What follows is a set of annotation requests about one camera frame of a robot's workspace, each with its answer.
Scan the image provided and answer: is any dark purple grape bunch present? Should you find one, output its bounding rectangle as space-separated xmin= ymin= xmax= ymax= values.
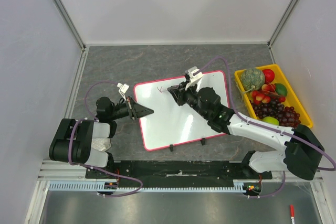
xmin=252 ymin=100 xmax=301 ymax=128

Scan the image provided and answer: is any pink framed whiteboard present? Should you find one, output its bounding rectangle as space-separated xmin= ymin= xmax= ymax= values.
xmin=134 ymin=76 xmax=224 ymax=151

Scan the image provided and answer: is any red marker pen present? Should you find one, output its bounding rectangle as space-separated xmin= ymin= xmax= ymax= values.
xmin=289 ymin=205 xmax=295 ymax=224

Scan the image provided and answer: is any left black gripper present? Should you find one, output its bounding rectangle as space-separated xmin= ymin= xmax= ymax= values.
xmin=109 ymin=96 xmax=153 ymax=120

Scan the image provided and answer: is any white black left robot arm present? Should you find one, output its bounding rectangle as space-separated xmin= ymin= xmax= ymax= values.
xmin=49 ymin=97 xmax=154 ymax=178

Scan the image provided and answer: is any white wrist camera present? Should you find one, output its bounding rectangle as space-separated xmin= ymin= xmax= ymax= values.
xmin=117 ymin=83 xmax=129 ymax=101
xmin=185 ymin=66 xmax=203 ymax=90

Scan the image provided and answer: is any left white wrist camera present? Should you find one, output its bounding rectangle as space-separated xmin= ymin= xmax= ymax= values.
xmin=117 ymin=83 xmax=129 ymax=101

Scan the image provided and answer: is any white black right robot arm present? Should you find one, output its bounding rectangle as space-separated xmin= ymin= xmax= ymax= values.
xmin=134 ymin=83 xmax=323 ymax=180

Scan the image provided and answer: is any purple cable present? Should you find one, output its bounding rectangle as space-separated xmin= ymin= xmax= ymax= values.
xmin=67 ymin=81 xmax=143 ymax=198
xmin=199 ymin=56 xmax=336 ymax=200

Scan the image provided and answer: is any green lime fruit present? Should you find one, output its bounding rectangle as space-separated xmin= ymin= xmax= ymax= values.
xmin=275 ymin=83 xmax=288 ymax=97

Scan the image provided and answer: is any green netted melon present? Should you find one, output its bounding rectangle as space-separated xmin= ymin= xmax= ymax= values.
xmin=240 ymin=68 xmax=265 ymax=91

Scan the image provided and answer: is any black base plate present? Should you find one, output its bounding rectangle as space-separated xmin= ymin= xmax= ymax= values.
xmin=85 ymin=159 xmax=272 ymax=188

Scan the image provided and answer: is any white slotted cable duct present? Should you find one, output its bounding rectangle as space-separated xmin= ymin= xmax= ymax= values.
xmin=49 ymin=179 xmax=262 ymax=193

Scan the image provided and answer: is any crumpled clear plastic bag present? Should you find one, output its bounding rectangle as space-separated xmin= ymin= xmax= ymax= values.
xmin=91 ymin=138 xmax=111 ymax=152

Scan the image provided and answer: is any red apple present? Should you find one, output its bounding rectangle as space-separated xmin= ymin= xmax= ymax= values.
xmin=262 ymin=69 xmax=275 ymax=84

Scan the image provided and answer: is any green apple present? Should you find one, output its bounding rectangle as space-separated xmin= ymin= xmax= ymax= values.
xmin=262 ymin=116 xmax=280 ymax=126

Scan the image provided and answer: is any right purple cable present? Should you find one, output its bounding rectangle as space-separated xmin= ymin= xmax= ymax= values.
xmin=199 ymin=56 xmax=336 ymax=200

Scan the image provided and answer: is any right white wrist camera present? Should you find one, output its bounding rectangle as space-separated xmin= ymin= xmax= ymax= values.
xmin=185 ymin=66 xmax=203 ymax=90

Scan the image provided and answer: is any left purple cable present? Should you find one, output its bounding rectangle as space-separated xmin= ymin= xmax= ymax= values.
xmin=67 ymin=81 xmax=143 ymax=198

